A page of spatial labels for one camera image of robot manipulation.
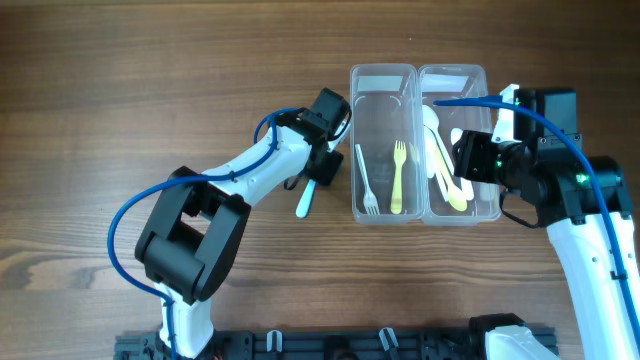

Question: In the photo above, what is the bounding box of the yellow plastic spoon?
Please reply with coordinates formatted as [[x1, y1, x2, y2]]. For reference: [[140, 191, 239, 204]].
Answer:
[[433, 146, 467, 212]]

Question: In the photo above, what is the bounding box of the clear plastic container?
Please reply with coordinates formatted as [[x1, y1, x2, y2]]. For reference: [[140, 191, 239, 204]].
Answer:
[[419, 64, 500, 226], [350, 63, 427, 225]]

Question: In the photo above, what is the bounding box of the yellow plastic fork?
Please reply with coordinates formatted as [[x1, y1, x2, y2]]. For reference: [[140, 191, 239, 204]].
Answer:
[[390, 141, 407, 215]]

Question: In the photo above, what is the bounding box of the short white plastic fork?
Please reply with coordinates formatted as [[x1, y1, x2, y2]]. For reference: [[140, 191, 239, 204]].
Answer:
[[354, 144, 380, 216]]

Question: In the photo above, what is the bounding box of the thick white plastic spoon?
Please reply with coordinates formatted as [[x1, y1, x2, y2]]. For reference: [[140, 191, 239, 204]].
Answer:
[[450, 128, 474, 201]]

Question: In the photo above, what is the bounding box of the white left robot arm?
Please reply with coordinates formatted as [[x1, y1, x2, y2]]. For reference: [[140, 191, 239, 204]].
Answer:
[[123, 108, 349, 359]]

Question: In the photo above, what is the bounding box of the light blue plastic fork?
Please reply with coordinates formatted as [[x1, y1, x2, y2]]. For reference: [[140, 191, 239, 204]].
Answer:
[[295, 180, 316, 218]]

